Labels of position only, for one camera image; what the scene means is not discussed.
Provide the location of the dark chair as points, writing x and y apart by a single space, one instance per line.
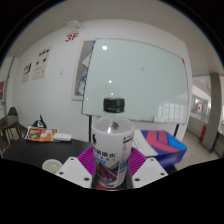
8 125

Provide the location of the clear black-capped water bottle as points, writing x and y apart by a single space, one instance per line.
111 140

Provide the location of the small white wall poster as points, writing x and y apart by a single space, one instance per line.
27 72

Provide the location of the small white case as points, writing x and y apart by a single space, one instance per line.
62 137

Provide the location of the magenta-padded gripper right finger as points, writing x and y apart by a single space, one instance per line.
150 170

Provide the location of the blue cardboard box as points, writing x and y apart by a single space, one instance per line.
165 145

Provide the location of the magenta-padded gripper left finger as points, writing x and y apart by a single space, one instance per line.
74 170

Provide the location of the red wall poster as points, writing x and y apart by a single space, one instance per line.
1 90

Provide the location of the large whiteboard on stand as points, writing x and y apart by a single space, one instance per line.
140 80

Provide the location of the small black pointed object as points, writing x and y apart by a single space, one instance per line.
40 124

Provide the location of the large white wall poster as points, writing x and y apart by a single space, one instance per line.
42 63

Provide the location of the colourful printed book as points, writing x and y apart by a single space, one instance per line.
40 134

